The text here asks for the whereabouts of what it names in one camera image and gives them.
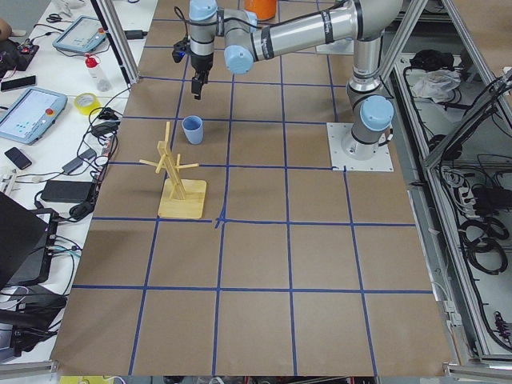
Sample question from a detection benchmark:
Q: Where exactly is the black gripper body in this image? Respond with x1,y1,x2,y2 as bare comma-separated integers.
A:
190,52,213,78

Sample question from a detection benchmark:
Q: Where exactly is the light blue plastic cup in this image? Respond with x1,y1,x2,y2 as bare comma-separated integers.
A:
182,115,203,145

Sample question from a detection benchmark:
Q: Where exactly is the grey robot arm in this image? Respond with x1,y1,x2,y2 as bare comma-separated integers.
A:
186,1,402,146

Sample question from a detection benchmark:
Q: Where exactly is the black power adapter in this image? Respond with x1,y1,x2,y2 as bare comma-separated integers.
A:
124,30,148,40

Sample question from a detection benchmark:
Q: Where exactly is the orange tin can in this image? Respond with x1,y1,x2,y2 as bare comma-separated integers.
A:
244,0,278,21

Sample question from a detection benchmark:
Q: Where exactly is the red capped squeeze bottle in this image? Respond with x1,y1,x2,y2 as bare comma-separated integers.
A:
85,54,112,92

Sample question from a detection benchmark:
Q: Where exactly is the yellow tape roll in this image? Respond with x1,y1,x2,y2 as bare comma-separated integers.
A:
74,93,101,115

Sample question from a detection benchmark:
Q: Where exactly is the wooden mug tree stand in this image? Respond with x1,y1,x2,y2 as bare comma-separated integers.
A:
139,122,207,219

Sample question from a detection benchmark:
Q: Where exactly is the far blue teach pendant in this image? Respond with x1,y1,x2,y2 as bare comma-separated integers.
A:
52,16,106,54

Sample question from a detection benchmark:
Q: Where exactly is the blue teach pendant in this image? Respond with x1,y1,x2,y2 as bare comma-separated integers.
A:
1,86,68,144
52,16,106,54

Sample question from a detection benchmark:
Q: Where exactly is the near blue teach pendant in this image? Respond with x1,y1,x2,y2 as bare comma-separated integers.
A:
1,86,68,144

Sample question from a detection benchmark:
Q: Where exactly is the black power brick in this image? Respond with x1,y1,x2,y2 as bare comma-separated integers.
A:
41,180,93,203

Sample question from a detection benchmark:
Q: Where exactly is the black smartphone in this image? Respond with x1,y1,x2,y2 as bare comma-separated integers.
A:
4,147,32,170

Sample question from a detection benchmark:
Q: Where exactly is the crumpled white cloth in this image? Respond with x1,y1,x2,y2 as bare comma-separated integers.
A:
411,70,461,102

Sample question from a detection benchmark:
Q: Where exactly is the black laptop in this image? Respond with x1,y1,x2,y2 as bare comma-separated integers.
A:
1,194,58,288

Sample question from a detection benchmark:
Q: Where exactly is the aluminium frame post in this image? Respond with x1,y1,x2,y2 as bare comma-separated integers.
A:
90,0,139,86

